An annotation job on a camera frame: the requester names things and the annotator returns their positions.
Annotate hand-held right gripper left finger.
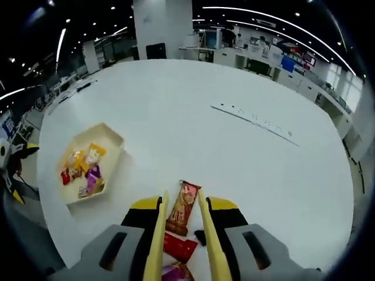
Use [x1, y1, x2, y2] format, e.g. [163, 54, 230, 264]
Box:
[81, 196, 163, 281]

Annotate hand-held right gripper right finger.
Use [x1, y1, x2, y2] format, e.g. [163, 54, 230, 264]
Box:
[206, 196, 296, 281]

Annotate yellow plastic food tongs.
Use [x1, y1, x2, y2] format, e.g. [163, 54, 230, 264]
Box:
[142, 189, 232, 281]

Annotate small red candy food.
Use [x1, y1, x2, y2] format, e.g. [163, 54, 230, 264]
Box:
[60, 168, 74, 186]

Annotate yellow clear food packet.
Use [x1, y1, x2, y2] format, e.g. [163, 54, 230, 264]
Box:
[86, 142, 108, 165]
[67, 149, 88, 170]

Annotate black food packet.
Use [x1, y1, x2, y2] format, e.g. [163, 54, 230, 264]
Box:
[193, 229, 209, 247]

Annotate red bar food packet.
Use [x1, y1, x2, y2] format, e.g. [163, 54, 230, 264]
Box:
[163, 232, 199, 264]

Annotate purple food packet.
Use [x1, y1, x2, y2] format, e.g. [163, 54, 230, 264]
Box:
[84, 163, 103, 194]
[161, 261, 196, 281]

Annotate brown biscuit bar food packet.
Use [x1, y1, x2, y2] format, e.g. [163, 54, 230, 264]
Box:
[165, 179, 203, 237]

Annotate cream hexagonal container tray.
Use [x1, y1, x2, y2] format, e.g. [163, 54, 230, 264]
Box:
[55, 122, 126, 205]

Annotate black pen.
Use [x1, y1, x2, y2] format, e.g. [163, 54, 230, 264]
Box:
[76, 80, 98, 91]

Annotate black office chair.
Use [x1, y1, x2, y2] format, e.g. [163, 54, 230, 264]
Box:
[145, 42, 167, 60]

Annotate long white counter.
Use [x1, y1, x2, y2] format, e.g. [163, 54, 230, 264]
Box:
[178, 43, 352, 118]

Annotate white square pillar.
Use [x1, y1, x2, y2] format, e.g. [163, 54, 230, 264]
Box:
[132, 0, 194, 61]

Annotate blue storage box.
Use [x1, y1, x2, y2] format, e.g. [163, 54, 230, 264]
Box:
[280, 56, 296, 73]

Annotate pale blue display unit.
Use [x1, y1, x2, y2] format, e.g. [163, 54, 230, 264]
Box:
[204, 30, 219, 47]

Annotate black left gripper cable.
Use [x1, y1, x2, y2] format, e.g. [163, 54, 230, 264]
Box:
[16, 172, 40, 194]

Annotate red black wall banner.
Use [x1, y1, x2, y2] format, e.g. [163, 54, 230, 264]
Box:
[277, 40, 317, 70]

